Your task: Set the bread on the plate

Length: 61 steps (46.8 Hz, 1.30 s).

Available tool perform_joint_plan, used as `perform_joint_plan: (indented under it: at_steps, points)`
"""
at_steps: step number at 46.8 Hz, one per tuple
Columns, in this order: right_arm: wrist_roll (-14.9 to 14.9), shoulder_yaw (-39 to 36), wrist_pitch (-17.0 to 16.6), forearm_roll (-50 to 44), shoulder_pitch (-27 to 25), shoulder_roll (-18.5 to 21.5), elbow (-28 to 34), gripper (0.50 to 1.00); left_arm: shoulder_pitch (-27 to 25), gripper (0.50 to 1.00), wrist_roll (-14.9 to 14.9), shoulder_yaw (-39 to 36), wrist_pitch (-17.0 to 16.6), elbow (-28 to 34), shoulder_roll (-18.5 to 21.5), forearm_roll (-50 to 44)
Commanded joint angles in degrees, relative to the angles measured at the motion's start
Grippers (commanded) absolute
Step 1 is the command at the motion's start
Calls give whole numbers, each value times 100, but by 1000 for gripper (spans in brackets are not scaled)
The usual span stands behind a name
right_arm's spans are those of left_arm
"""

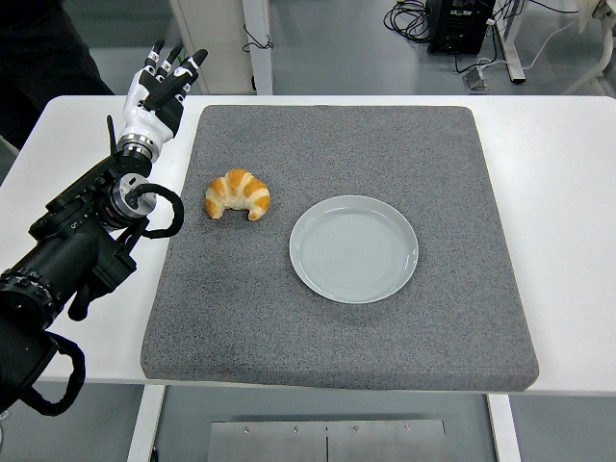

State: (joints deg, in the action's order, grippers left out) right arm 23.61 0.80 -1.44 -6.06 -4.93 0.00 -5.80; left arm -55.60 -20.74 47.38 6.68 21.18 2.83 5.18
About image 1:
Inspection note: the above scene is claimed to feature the black cable bundle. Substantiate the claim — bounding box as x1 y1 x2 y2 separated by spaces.
383 0 432 45

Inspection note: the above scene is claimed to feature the thin black cable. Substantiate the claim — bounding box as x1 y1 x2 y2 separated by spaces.
242 23 274 52

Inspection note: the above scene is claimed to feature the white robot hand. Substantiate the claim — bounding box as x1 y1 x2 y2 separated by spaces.
119 39 210 145

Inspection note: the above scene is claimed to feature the white desk foot post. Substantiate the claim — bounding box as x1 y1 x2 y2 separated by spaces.
495 0 526 84

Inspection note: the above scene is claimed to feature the person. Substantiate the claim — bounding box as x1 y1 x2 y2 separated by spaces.
0 0 116 150

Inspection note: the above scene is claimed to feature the white cable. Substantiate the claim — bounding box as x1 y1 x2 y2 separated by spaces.
478 18 581 73

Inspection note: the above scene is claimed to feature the white chair base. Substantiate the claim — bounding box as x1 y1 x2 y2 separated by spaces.
561 0 616 96

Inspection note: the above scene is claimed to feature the black computer case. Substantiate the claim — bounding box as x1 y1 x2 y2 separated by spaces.
426 0 497 55

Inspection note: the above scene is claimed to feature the white table leg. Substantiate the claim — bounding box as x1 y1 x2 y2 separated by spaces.
125 384 167 462
486 393 523 462

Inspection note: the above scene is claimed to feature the golden croissant bread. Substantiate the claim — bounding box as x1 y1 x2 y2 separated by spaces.
204 167 271 222

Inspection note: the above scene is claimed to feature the grey metal plate with screws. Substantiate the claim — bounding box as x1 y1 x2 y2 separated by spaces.
207 419 449 462

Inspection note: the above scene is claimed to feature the white desk frame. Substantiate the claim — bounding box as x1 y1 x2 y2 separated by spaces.
168 0 273 96

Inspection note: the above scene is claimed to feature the grey floor pedal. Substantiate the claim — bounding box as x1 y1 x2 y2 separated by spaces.
461 65 491 92

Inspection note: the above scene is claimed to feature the grey felt mat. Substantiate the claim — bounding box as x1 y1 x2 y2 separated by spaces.
139 104 540 394

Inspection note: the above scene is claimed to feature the pale grey round plate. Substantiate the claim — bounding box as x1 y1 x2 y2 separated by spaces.
288 193 420 305

